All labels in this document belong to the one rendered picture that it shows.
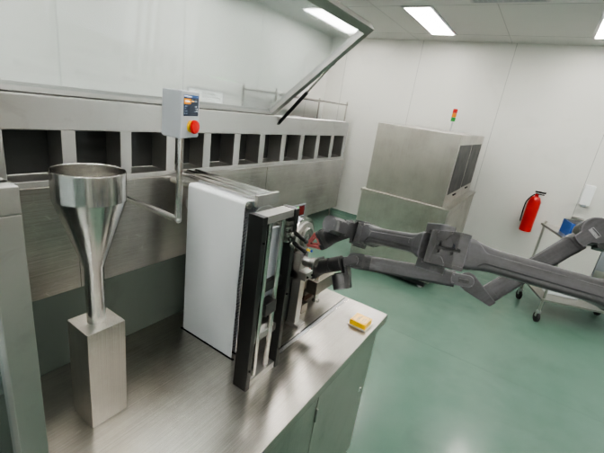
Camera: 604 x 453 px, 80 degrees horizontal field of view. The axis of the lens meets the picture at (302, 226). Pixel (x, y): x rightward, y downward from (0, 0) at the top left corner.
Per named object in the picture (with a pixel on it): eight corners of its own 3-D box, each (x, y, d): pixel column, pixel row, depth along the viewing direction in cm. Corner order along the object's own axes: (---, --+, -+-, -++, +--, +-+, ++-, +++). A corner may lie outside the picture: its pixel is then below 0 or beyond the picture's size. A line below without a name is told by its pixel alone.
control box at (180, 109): (186, 139, 78) (188, 91, 75) (161, 135, 80) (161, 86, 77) (204, 138, 85) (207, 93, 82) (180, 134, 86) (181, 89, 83)
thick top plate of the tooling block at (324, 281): (315, 296, 152) (317, 283, 150) (244, 263, 172) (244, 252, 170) (333, 283, 165) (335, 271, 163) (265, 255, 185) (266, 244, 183)
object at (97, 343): (87, 442, 85) (72, 211, 67) (57, 410, 92) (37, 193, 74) (141, 406, 97) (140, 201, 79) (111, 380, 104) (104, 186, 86)
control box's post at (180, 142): (177, 220, 88) (180, 137, 82) (173, 218, 89) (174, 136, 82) (182, 219, 89) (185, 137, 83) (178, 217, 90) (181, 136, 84)
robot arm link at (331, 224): (368, 250, 118) (375, 224, 118) (346, 244, 110) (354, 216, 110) (340, 242, 127) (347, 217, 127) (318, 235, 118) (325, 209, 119)
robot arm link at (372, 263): (473, 273, 126) (475, 273, 115) (471, 290, 125) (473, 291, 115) (353, 253, 142) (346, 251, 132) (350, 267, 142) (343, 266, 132)
